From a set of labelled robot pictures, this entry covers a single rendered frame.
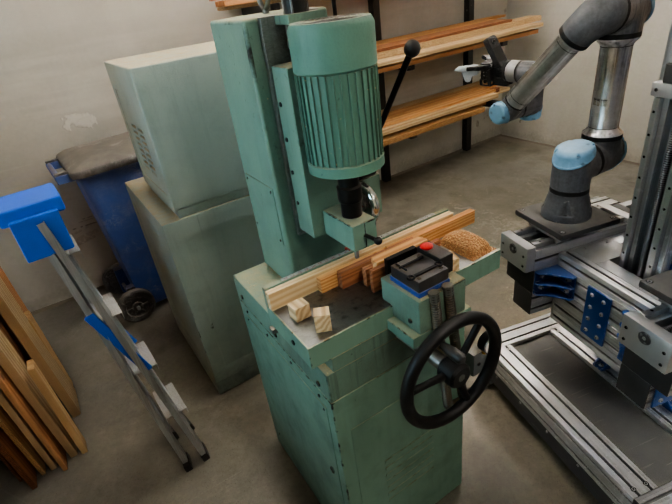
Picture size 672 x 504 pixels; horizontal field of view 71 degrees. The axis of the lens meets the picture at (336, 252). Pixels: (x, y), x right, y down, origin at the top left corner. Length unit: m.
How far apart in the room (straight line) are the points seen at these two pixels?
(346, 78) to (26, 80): 2.38
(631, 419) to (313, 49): 1.53
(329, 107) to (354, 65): 0.09
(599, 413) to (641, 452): 0.16
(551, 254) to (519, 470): 0.78
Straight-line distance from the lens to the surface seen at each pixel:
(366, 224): 1.12
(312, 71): 0.97
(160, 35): 3.23
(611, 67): 1.66
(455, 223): 1.40
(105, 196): 2.66
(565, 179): 1.61
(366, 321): 1.08
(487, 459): 1.95
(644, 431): 1.89
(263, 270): 1.52
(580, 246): 1.72
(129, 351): 1.68
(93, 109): 3.18
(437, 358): 1.08
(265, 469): 1.99
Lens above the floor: 1.57
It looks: 30 degrees down
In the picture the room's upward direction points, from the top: 8 degrees counter-clockwise
